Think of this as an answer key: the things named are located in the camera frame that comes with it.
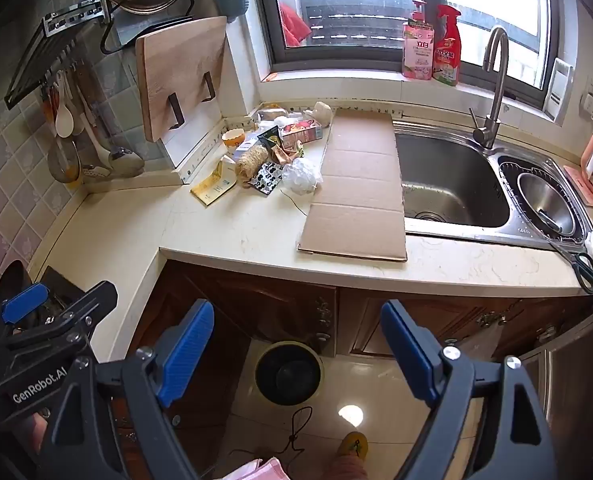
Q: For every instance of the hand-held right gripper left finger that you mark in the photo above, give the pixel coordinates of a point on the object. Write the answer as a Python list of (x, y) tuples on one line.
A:
[(186, 350)]

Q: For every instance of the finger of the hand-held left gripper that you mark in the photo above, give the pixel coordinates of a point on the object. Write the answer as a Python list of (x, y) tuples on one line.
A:
[(76, 310), (24, 304)]

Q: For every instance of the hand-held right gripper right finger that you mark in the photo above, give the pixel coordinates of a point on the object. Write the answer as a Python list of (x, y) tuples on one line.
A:
[(406, 355)]

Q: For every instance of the round dark waste bin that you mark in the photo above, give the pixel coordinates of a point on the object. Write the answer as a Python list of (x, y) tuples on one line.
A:
[(289, 375)]

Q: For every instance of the translucent plastic bag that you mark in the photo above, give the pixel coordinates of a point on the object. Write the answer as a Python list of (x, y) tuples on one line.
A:
[(301, 174)]

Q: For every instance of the white paper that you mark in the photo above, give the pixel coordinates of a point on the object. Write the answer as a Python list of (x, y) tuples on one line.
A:
[(321, 111)]

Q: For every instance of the person's left hand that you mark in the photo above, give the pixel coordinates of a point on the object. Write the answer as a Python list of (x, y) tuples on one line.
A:
[(35, 427)]

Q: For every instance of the brown wooden cabinet door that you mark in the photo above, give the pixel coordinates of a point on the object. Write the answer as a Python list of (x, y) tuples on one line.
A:
[(361, 325), (146, 320), (276, 310)]

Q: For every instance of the yellow slipper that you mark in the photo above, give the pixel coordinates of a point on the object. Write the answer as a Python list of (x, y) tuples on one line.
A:
[(352, 445)]

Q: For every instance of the person's leg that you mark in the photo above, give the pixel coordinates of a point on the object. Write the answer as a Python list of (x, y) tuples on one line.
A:
[(349, 467)]

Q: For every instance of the person's pink clothing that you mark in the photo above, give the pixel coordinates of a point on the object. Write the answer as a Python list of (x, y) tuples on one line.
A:
[(256, 470)]

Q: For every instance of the grey slotted spoon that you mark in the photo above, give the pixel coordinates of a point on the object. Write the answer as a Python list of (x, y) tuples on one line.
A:
[(96, 170)]

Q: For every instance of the metal mesh skimmer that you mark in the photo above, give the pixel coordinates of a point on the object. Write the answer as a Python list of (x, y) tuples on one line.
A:
[(64, 162)]

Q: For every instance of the grey ladle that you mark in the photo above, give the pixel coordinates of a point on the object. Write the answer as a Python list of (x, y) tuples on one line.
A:
[(126, 162)]

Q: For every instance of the pale yellow paper packet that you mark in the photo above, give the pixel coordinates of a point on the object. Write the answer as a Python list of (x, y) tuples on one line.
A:
[(211, 190)]

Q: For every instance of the metal framed cabinet door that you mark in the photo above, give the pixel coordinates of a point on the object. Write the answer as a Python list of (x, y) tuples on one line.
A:
[(576, 385)]

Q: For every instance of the flat cardboard sheet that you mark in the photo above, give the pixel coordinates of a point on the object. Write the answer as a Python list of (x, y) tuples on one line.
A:
[(356, 185)]

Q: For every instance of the stainless steel sink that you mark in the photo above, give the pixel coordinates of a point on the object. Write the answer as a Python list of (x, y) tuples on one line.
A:
[(446, 180)]

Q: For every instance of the black thread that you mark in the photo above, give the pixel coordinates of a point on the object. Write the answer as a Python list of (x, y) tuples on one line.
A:
[(296, 204)]

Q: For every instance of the white rice paddle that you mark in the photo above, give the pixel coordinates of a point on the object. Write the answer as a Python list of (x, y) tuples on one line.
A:
[(65, 120)]

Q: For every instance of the black white patterned packet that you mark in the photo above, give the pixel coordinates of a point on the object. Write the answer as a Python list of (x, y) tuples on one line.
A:
[(268, 178)]

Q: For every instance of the brown twine ball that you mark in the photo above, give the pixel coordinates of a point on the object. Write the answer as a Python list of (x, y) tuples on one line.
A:
[(250, 164)]

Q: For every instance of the steel basin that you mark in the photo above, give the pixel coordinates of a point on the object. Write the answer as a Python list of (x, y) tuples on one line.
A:
[(541, 200)]

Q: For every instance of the orange paper cup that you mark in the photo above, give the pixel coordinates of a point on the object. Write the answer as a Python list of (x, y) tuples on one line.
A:
[(234, 137)]

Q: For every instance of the colourful candy wrapper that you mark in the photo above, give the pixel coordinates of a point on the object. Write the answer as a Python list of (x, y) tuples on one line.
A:
[(289, 152)]

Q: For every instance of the pink drink carton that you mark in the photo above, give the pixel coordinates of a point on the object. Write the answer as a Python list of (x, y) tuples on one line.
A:
[(304, 134)]

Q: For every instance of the wooden cutting board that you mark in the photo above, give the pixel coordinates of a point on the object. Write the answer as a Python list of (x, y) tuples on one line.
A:
[(176, 70)]

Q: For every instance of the steel faucet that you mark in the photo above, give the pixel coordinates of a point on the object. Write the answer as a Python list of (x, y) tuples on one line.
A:
[(496, 90)]

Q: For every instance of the silver metal knife holder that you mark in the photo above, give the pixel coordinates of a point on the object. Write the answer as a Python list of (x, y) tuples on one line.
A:
[(76, 12)]

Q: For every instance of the red spray bottle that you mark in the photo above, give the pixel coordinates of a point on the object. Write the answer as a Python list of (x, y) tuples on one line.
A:
[(446, 60)]

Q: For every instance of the pink soap bottle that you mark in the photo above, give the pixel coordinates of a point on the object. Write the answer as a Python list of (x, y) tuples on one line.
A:
[(418, 52)]

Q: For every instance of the white plastic grater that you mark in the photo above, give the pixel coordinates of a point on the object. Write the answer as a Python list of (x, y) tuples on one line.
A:
[(558, 90)]

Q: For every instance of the red cloth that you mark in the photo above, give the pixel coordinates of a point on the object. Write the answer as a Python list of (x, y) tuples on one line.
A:
[(296, 27)]

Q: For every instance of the blue utensil holder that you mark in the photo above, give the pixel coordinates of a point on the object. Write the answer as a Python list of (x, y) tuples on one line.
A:
[(231, 0)]

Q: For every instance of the black metal bracket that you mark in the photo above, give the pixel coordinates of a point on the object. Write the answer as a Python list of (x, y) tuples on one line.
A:
[(177, 110), (209, 87)]

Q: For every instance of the black wall shelf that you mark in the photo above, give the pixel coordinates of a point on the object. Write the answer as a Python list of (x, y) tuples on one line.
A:
[(41, 60)]

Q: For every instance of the white wall socket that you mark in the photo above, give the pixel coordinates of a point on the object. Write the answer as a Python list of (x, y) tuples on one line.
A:
[(588, 104)]

